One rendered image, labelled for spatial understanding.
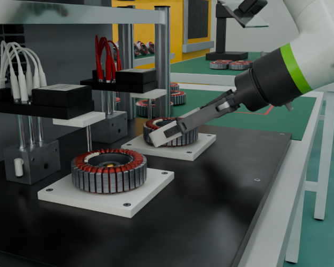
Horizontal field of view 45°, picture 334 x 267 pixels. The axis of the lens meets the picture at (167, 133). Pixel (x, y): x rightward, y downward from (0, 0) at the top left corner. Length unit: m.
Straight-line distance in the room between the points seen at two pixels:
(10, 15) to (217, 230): 0.38
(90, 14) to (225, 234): 0.43
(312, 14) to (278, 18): 5.15
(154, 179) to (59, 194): 0.14
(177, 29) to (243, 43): 1.88
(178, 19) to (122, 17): 3.44
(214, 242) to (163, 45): 0.61
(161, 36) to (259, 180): 0.48
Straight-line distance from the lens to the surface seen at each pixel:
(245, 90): 0.72
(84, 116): 0.60
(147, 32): 4.39
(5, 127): 0.80
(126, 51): 1.03
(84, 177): 0.57
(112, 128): 0.85
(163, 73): 1.00
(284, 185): 0.71
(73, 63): 0.95
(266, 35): 5.89
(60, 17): 0.65
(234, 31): 5.98
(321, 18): 0.71
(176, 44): 4.26
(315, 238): 2.15
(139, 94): 0.80
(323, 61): 0.69
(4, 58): 0.66
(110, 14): 0.78
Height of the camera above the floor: 1.01
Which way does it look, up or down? 15 degrees down
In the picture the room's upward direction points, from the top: straight up
